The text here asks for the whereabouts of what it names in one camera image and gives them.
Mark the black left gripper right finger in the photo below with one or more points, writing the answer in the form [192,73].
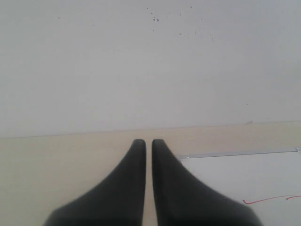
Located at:
[183,200]

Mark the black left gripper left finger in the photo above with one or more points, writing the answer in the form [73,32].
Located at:
[117,201]

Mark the white dry-erase board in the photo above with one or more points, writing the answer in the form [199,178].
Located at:
[267,181]

